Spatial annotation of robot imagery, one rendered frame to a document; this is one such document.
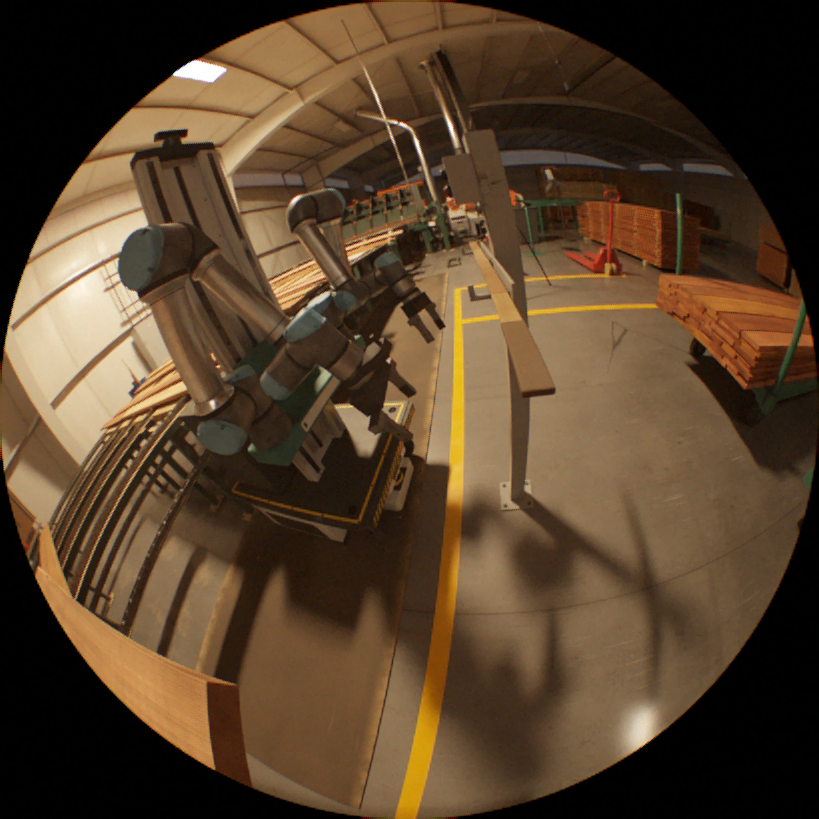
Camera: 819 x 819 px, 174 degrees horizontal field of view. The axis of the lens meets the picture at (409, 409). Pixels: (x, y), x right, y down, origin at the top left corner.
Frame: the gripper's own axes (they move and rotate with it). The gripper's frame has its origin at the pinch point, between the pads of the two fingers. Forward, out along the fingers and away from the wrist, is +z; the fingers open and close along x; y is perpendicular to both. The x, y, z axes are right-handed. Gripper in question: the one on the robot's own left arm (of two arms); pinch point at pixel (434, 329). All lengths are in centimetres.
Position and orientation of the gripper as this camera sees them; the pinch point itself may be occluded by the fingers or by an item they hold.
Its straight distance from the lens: 94.4
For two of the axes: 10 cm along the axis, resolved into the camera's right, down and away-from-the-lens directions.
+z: 5.7, 7.6, 3.1
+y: 7.3, -2.9, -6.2
